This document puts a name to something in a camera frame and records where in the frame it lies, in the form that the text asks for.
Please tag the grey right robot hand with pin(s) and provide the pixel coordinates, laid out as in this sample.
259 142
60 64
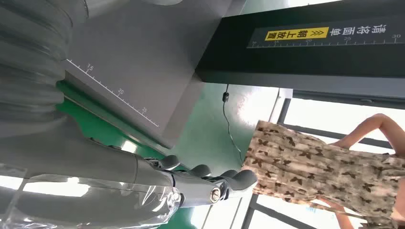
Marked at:
95 161

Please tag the green conveyor belt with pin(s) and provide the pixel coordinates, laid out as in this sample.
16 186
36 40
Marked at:
88 126

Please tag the black inbound scanner machine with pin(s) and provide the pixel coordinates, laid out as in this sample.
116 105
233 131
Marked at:
142 47

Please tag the clear plastic film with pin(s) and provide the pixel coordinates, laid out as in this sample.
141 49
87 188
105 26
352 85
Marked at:
95 202

